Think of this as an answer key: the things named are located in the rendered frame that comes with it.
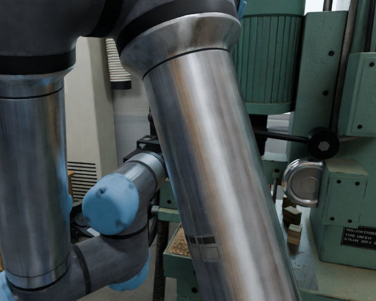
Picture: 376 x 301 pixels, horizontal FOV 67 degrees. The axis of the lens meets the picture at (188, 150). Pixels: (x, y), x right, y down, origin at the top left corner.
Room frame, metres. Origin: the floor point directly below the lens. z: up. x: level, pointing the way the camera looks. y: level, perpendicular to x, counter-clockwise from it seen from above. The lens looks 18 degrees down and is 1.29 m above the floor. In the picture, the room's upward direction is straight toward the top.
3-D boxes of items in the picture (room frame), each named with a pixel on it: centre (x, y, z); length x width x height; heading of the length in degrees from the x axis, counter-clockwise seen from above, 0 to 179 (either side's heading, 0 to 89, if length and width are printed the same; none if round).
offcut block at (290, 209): (0.78, -0.33, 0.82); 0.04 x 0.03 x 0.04; 31
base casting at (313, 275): (0.72, -0.30, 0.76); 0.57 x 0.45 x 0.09; 74
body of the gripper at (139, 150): (0.55, 0.07, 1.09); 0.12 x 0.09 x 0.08; 164
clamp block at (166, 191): (0.80, 0.00, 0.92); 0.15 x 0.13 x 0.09; 164
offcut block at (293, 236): (0.69, -0.30, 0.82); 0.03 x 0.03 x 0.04; 58
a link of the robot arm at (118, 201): (0.39, 0.10, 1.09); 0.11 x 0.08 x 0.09; 164
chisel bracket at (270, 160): (0.74, -0.21, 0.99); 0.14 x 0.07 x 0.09; 74
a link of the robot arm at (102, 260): (0.39, 0.12, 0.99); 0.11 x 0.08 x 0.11; 129
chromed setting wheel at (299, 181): (0.59, -0.28, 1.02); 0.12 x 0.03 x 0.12; 74
